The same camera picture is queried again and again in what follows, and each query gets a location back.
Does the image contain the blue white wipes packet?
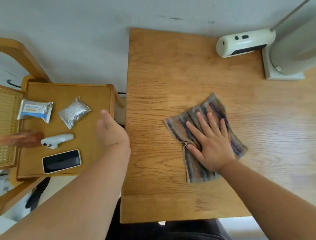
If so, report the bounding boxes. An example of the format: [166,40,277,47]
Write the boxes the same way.
[16,99,54,124]

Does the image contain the white exercise machine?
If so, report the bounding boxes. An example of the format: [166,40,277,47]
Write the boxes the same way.
[0,170,33,223]

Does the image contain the brown spray bottle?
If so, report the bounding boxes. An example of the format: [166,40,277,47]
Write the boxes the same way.
[0,130,45,149]

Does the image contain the striped cleaning cloth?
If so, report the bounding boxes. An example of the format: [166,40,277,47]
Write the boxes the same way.
[164,92,249,184]

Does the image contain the white cylinder appliance square base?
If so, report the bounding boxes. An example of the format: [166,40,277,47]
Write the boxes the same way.
[261,0,316,81]

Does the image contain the white oblong device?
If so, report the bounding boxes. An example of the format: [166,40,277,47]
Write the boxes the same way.
[216,27,276,59]

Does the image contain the person's right forearm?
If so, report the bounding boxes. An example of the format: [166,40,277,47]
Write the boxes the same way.
[220,159,316,240]

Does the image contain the black shorts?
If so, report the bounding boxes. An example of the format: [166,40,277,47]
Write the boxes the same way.
[105,197,232,240]

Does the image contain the white controller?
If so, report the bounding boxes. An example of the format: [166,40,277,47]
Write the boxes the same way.
[40,133,75,150]

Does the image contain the wooden rattan chair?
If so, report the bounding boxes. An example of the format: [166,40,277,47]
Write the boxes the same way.
[0,37,125,216]

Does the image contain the person's right hand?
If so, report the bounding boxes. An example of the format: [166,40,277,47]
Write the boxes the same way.
[185,111,236,173]

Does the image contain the person's left forearm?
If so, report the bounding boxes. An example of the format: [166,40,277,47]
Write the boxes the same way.
[0,146,131,240]

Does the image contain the smartphone with cream case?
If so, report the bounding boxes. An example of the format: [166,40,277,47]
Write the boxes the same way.
[42,149,82,175]

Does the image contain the person's left hand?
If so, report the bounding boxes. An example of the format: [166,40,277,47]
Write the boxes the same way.
[95,109,131,151]

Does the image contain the silver foil packet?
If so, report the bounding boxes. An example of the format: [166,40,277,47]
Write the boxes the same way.
[58,96,92,130]

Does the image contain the black braided ropes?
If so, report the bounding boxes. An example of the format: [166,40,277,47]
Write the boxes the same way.
[24,177,51,212]

